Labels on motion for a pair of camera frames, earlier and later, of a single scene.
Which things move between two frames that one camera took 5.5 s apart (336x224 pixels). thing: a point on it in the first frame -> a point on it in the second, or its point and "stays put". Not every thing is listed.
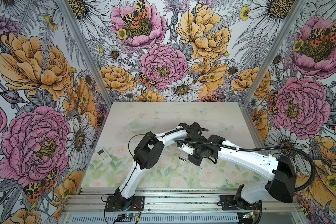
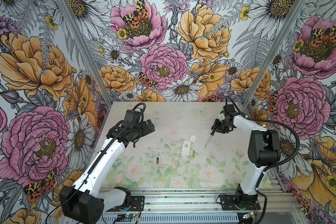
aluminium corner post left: x=67 y=10 stays put
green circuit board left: x=131 y=215 stays put
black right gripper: x=196 y=162 -> x=216 y=126
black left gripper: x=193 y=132 -> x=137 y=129
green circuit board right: x=245 y=216 stays put
